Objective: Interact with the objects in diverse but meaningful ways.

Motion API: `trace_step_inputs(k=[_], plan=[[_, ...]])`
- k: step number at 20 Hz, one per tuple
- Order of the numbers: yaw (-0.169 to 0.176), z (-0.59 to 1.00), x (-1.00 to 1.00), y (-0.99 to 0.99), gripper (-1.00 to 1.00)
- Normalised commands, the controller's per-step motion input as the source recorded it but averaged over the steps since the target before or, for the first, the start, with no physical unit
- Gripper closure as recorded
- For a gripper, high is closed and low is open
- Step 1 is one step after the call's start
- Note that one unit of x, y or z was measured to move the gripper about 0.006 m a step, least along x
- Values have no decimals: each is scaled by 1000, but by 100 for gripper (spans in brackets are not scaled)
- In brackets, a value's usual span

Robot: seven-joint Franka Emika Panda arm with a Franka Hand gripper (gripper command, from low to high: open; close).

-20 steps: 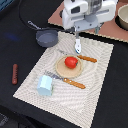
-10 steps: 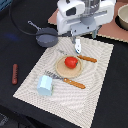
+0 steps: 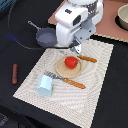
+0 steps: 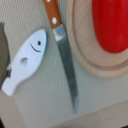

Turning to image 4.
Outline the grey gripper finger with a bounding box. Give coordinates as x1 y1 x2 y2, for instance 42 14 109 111
0 22 10 88

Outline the red tomato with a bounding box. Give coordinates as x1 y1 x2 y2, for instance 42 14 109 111
92 0 128 53

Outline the round wooden plate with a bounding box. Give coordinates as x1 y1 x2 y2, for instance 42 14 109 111
66 0 128 78

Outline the wooden handled knife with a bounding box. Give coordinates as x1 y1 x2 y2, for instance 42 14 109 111
43 0 79 113

